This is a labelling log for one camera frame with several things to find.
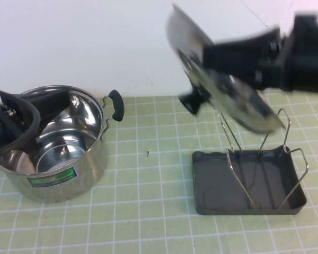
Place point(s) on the steel pot lid black knob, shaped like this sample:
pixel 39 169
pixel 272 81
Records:
pixel 228 100

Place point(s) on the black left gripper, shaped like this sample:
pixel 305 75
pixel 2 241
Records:
pixel 5 121

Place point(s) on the green grid table mat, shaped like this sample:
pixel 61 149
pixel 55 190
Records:
pixel 159 232

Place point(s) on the dark grey drip tray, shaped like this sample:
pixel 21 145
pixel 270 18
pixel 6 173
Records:
pixel 217 185

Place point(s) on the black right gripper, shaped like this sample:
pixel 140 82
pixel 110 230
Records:
pixel 278 71

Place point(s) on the stainless steel pot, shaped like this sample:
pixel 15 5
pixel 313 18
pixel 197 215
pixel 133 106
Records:
pixel 77 169

